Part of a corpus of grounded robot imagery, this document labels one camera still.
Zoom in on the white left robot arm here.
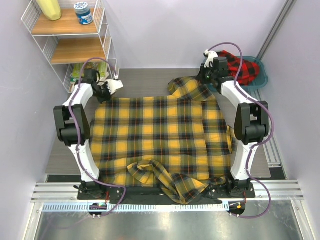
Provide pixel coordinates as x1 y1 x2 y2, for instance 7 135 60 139
53 69 110 200

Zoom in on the teal plastic basket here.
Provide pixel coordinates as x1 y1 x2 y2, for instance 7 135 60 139
241 56 268 92

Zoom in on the white wire shelf rack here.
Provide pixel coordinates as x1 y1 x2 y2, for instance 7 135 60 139
21 0 120 93

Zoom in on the aluminium frame rail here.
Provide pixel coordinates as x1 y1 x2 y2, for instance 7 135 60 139
256 0 297 61

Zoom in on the red plaid long sleeve shirt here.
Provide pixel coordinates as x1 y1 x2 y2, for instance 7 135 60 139
217 50 260 86

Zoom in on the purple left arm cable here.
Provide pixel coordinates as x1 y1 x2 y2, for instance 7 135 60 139
69 57 127 217

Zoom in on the blue lidded jar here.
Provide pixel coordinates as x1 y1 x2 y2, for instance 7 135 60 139
73 1 93 25

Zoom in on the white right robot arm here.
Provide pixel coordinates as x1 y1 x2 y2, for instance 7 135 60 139
196 51 269 198

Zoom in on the green picture book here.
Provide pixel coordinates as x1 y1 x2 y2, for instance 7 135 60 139
72 62 110 79

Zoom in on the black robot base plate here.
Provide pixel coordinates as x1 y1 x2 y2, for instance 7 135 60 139
73 174 256 205

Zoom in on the yellow plastic bottle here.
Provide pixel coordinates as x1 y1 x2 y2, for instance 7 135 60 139
36 0 62 21

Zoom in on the yellow plaid long sleeve shirt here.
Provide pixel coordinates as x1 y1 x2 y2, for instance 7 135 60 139
90 77 234 205

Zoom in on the stack of books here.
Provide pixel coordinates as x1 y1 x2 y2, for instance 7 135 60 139
69 73 112 93

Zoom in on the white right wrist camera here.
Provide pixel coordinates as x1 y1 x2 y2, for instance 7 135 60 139
203 49 218 68

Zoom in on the white slotted cable duct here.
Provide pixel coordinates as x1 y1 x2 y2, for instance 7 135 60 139
42 201 230 213

